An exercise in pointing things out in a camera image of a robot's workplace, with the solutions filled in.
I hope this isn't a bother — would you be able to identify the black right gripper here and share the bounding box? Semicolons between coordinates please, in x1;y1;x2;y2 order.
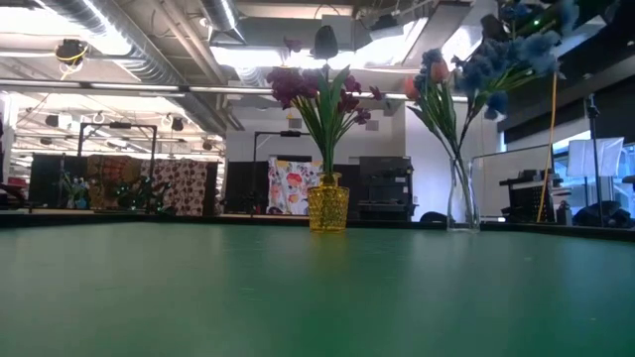
479;13;513;44

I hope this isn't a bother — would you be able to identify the blue artificial flower bunch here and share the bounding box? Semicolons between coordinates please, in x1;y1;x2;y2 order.
453;0;580;165
414;47;470;165

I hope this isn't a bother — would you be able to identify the black artificial tulip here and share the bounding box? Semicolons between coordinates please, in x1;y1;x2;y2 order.
310;24;351;175

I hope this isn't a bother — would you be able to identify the clear glass vase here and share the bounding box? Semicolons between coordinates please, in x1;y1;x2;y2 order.
445;156;481;233

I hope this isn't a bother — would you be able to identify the yellow glass vase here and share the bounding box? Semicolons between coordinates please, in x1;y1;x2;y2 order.
307;172;350;233

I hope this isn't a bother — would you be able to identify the distant flower vase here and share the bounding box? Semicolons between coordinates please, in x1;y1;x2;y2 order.
58;171;91;210

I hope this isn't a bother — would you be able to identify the silver metal hood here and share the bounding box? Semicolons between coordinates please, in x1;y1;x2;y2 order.
401;0;497;68

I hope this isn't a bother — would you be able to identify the frosted partition panel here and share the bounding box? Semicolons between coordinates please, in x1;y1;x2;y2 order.
469;143;556;219

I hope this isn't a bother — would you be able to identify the black light stand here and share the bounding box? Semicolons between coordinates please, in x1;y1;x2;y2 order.
583;92;605;227

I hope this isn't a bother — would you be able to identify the white flat panel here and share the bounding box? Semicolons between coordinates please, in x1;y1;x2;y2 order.
567;137;626;179

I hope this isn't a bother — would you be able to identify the black equipment rack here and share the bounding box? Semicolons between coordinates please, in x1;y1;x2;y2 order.
498;170;565;224

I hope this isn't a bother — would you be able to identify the black cabinet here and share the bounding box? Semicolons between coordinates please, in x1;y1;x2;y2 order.
356;156;417;222

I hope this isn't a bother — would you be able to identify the dark heap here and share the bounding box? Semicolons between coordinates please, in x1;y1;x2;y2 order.
571;199;635;229

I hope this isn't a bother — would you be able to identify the white floral cloth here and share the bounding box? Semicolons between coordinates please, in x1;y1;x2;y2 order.
267;157;324;216

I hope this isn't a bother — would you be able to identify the green table mat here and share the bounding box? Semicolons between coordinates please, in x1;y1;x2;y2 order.
0;220;635;357

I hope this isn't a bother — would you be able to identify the brown dotted cloth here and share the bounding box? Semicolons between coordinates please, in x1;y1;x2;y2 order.
141;158;210;217

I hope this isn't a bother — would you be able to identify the long ceiling light bar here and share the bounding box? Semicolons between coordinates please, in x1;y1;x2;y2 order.
0;77;480;104

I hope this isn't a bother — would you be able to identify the orange patterned cloth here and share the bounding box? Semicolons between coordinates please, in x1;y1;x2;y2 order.
84;155;145;209

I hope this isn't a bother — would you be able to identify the black ceiling device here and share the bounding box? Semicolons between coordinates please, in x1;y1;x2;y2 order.
53;38;90;80

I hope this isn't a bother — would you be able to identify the yellow hanging cable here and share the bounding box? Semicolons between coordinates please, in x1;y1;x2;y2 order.
537;68;561;224

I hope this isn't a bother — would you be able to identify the black gantry frame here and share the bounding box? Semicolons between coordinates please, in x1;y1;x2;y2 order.
252;130;313;160
75;120;159;165

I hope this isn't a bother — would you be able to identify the silver ventilation duct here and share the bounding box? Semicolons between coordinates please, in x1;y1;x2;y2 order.
199;0;248;45
42;0;229;135

